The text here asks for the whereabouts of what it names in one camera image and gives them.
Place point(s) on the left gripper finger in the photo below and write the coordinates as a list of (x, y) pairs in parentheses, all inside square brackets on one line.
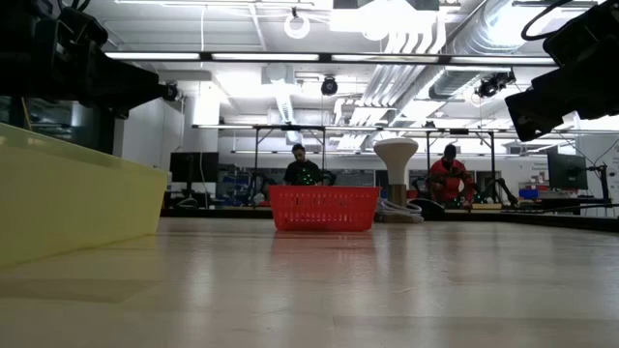
[(121, 87)]

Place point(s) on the red plastic basket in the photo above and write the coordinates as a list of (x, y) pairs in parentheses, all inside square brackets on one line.
[(324, 210)]

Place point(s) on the black computer monitor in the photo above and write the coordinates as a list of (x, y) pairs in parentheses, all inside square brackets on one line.
[(567, 171), (193, 166)]

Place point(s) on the person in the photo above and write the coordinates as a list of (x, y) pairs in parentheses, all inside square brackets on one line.
[(302, 171), (450, 179)]

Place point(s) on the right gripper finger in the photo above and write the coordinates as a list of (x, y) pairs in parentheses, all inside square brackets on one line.
[(541, 108)]

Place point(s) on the white mushroom lamp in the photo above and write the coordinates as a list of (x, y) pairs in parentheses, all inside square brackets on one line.
[(396, 154)]

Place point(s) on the black background workstation frame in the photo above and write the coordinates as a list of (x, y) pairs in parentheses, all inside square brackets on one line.
[(290, 127)]

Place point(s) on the silver ventilation duct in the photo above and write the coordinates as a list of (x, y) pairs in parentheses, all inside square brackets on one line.
[(483, 29)]

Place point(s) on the yellow plastic tray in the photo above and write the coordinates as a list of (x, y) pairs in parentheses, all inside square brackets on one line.
[(72, 203)]

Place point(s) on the long ceiling light strip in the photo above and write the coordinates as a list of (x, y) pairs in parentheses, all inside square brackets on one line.
[(503, 60), (265, 57), (150, 56), (387, 58)]

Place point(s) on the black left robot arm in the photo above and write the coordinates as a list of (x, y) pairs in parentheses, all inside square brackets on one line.
[(14, 48)]

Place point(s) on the black ceiling camera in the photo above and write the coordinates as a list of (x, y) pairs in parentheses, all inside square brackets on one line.
[(171, 92), (493, 84), (329, 86)]

